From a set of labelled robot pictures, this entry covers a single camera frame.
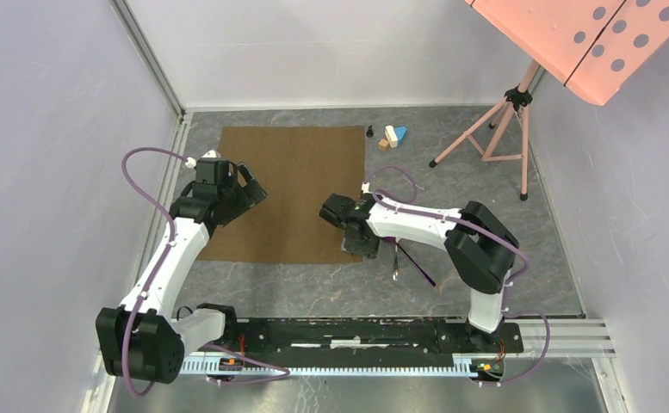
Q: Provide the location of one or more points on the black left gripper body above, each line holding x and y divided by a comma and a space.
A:
230, 192

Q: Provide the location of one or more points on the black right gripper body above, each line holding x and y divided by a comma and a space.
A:
366, 246

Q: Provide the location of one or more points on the brown cloth napkin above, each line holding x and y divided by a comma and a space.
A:
299, 167

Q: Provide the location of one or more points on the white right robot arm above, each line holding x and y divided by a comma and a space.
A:
483, 252

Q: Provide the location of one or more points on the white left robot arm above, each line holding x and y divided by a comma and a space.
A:
140, 338

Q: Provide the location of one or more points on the purple spoon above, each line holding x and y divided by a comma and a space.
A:
409, 257

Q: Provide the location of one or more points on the silver fork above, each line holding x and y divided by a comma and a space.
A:
396, 266

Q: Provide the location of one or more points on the cream toy brick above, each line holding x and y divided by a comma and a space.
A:
391, 136

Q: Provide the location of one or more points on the blue wooden triangle block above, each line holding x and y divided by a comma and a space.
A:
400, 133

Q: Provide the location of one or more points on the pink tripod stand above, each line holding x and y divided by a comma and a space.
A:
515, 102

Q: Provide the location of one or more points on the pink perforated stand board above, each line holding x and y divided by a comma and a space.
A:
591, 46

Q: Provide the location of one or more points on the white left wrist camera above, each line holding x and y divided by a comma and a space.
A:
212, 154

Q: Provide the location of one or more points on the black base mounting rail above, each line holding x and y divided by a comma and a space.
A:
366, 341

